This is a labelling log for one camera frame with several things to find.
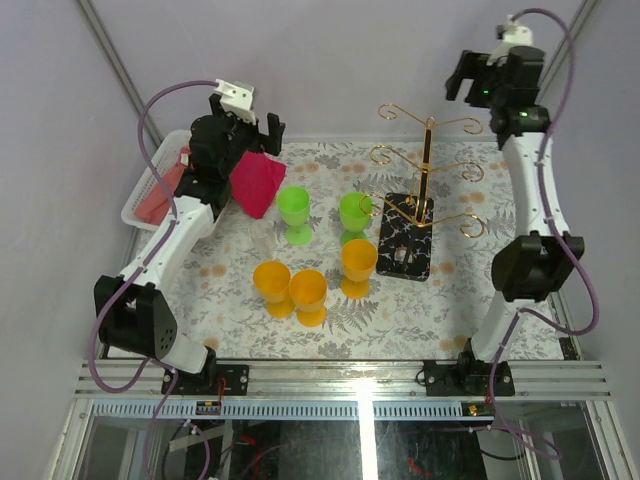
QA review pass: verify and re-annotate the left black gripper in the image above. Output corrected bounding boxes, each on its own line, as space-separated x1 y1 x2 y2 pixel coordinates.
209 96 282 178

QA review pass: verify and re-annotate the green plastic wine glass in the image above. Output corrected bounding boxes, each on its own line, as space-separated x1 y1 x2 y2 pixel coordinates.
339 191 373 246

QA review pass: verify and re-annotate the gold wine glass rack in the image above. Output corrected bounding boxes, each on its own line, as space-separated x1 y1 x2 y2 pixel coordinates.
358 103 486 282

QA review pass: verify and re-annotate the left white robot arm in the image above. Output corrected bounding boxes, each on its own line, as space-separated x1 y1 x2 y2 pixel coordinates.
94 85 285 395

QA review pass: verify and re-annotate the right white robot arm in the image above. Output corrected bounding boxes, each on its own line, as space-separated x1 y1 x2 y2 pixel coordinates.
445 46 585 395

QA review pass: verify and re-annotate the orange wine glass left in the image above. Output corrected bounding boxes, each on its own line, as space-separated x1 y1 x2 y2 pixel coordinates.
253 261 294 319

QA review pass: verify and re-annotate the orange wine glass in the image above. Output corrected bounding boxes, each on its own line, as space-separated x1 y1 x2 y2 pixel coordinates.
253 261 294 319
341 239 378 300
289 269 328 327

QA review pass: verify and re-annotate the orange wine glass right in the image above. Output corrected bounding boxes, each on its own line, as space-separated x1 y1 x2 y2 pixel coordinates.
341 239 378 300

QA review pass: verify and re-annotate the orange wine glass middle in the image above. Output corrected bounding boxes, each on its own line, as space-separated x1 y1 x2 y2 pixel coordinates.
289 269 328 327

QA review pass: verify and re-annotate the magenta cloth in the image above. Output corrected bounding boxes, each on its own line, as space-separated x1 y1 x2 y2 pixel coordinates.
230 152 287 219

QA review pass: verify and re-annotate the white plastic basket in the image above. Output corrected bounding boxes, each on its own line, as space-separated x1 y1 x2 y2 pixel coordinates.
120 129 221 232

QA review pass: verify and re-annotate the salmon pink cloth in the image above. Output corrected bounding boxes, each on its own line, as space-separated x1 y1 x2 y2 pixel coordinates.
135 146 191 226

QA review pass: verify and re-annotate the floral table mat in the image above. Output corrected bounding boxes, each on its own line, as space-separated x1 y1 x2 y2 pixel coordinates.
107 140 566 360

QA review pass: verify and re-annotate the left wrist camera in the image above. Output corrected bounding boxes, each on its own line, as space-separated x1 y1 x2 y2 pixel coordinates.
215 79 257 125

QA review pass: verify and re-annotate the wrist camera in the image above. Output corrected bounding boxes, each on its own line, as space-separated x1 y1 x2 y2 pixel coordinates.
486 15 533 66
215 79 257 125

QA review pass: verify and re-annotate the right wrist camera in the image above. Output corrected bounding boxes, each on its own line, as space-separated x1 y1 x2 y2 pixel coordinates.
486 15 533 66

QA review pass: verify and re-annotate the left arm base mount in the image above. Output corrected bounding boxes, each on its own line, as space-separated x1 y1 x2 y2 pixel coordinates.
171 347 250 397

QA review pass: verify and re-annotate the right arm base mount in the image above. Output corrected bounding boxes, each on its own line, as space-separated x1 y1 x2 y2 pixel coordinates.
414 351 515 397

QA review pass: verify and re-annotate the aluminium front rail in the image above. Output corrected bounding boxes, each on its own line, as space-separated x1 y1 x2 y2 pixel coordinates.
74 359 614 399

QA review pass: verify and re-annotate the blue cable duct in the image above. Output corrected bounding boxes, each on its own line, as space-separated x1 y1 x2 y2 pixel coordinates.
93 399 493 421

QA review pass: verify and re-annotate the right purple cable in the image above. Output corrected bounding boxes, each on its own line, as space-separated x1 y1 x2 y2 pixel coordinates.
484 7 601 461

